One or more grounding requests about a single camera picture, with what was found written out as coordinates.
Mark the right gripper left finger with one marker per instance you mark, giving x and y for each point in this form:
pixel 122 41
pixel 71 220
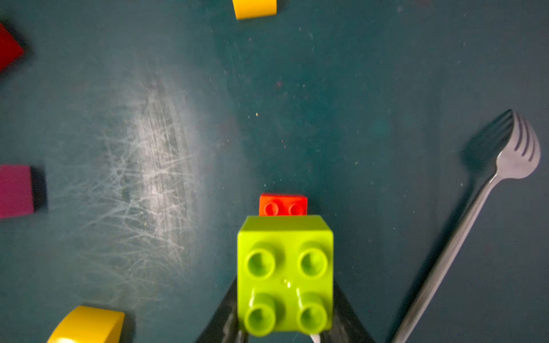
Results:
pixel 224 326

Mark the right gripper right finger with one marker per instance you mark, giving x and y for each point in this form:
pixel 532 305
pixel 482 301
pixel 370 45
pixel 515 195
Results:
pixel 347 327

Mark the green brick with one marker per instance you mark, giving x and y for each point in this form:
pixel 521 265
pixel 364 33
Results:
pixel 285 275

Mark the small red brick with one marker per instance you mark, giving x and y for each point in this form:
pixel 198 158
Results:
pixel 272 205

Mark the yellow curved brick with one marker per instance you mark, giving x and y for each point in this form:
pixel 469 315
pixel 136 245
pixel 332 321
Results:
pixel 250 9
pixel 89 325

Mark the green table mat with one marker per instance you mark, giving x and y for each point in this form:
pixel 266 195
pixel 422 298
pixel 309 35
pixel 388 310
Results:
pixel 152 128

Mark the silver metal fork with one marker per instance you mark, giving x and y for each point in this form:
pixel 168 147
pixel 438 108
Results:
pixel 511 146

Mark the pink brick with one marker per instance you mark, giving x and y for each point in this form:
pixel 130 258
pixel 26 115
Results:
pixel 16 191

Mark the long red brick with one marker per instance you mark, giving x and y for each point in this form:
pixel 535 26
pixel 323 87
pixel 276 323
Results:
pixel 10 50

